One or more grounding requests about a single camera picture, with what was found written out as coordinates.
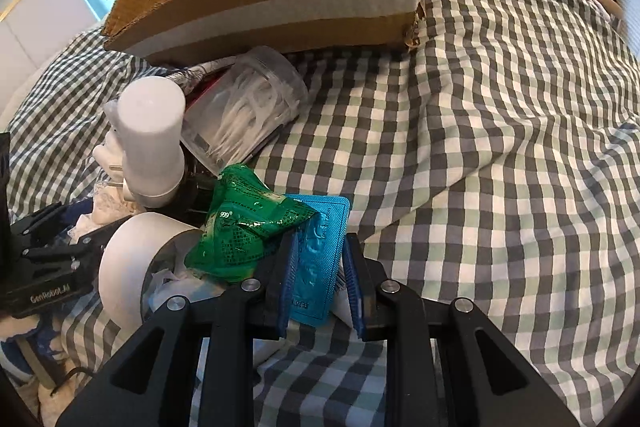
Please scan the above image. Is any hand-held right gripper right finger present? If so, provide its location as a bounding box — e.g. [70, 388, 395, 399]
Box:
[341, 233, 581, 427]

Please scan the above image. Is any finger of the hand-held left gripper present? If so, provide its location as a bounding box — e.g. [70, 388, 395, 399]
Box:
[17, 234, 108, 275]
[10, 204, 68, 235]

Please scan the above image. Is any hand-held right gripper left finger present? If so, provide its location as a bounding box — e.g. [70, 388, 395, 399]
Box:
[55, 231, 299, 427]

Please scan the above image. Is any blue blister pack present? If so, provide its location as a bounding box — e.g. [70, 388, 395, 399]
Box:
[285, 194, 352, 327]

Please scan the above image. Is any white tape roll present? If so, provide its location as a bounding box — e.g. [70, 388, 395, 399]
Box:
[98, 212, 203, 333]

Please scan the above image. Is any green foil sachet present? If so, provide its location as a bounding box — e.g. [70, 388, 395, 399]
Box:
[184, 163, 318, 284]

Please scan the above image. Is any clear jar of floss picks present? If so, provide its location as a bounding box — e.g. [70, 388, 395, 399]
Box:
[181, 47, 310, 175]

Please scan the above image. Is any white padded headboard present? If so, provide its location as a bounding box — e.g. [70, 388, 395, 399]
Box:
[0, 0, 106, 118]

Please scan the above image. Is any grey green checked blanket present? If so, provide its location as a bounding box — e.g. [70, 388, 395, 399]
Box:
[0, 0, 640, 427]

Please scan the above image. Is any white bag with red print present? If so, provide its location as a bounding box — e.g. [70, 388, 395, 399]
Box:
[170, 57, 241, 100]

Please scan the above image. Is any black cable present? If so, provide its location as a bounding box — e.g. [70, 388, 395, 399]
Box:
[47, 362, 98, 400]

